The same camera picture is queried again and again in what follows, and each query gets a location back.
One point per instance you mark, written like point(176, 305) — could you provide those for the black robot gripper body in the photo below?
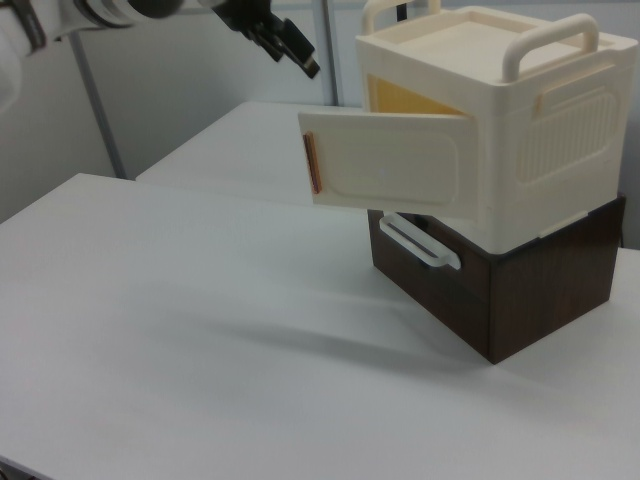
point(245, 12)

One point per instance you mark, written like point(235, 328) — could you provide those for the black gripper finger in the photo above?
point(267, 42)
point(297, 47)

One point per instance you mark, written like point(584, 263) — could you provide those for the cream cabinet door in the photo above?
point(390, 160)

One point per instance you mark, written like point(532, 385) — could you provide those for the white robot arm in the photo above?
point(100, 12)

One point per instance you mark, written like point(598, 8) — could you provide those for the cream plastic cabinet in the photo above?
point(540, 150)

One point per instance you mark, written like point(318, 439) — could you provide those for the grey metal pole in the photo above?
point(97, 110)
point(332, 55)

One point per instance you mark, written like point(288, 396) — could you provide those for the dark brown wooden box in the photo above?
point(550, 295)

